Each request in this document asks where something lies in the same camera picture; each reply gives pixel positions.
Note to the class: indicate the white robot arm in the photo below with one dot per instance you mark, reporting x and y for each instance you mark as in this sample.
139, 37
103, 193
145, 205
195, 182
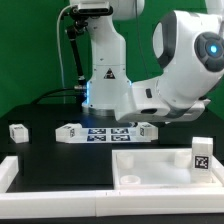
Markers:
186, 61

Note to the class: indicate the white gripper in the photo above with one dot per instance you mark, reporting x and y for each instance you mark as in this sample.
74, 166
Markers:
157, 111

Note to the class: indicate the white U-shaped fence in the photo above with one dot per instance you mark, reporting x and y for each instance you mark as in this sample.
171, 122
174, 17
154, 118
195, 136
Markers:
113, 202

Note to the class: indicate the fiducial marker sheet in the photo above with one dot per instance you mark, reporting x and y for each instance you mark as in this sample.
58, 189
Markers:
109, 135

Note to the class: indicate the white square table top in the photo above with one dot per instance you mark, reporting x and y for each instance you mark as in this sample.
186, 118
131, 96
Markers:
159, 169

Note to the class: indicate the black camera on mount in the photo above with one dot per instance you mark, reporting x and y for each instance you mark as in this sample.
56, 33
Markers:
80, 13

